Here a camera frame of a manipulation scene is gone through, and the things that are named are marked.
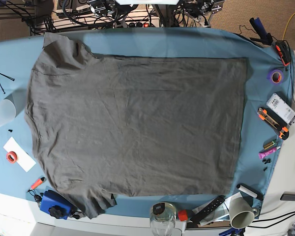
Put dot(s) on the orange marker pen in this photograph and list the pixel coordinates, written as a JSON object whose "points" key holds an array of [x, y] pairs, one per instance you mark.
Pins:
{"points": [[37, 183]]}

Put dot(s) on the purple tape roll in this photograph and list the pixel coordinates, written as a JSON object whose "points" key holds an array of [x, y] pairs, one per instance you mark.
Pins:
{"points": [[275, 76]]}

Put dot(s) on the black power strip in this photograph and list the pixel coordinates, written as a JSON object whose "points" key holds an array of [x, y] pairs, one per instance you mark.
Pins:
{"points": [[138, 25]]}

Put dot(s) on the frosted plastic cup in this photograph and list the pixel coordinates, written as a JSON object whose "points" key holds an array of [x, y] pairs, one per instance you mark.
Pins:
{"points": [[7, 112]]}

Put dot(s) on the blue clamp block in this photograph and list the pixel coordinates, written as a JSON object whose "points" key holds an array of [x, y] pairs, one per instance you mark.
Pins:
{"points": [[55, 205]]}

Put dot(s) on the dark grey T-shirt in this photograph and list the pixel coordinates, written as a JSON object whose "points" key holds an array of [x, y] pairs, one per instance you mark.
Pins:
{"points": [[135, 126]]}

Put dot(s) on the glass jar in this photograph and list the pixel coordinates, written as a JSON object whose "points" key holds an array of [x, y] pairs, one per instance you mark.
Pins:
{"points": [[162, 218]]}

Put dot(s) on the grey adapter box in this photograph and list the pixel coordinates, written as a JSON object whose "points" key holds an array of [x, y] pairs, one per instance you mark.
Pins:
{"points": [[288, 196]]}

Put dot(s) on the white barcode device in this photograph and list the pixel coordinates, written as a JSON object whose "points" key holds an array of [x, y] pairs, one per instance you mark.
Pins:
{"points": [[281, 108]]}

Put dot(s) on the small gold battery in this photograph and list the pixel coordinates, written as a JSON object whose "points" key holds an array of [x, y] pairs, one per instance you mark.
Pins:
{"points": [[269, 144]]}

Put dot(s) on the orange tape roll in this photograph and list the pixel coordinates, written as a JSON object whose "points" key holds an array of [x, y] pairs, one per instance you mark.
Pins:
{"points": [[12, 157]]}

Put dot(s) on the orange black clamp tool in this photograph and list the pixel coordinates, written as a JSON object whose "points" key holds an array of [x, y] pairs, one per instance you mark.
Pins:
{"points": [[283, 52]]}

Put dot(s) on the white paper sheet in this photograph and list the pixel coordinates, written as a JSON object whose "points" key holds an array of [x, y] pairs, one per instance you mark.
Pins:
{"points": [[24, 160]]}

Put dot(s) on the white black marker roll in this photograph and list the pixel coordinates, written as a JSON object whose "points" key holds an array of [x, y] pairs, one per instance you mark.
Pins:
{"points": [[250, 191]]}

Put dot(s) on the grey-green mug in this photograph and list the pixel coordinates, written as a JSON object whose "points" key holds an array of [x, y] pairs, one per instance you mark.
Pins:
{"points": [[241, 213]]}

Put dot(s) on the black remote control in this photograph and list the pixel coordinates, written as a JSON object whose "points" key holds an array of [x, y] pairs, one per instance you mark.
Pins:
{"points": [[211, 207]]}

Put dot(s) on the blue black clamp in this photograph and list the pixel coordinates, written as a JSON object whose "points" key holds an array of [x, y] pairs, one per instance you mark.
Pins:
{"points": [[264, 37]]}

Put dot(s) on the orange black utility knife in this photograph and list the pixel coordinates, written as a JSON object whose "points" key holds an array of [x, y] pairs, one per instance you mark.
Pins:
{"points": [[281, 130]]}

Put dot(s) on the orange cube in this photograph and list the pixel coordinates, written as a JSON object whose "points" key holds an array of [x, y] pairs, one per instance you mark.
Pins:
{"points": [[183, 215]]}

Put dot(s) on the purple glue tube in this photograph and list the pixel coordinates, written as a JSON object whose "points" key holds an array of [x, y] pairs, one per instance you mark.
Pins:
{"points": [[268, 152]]}

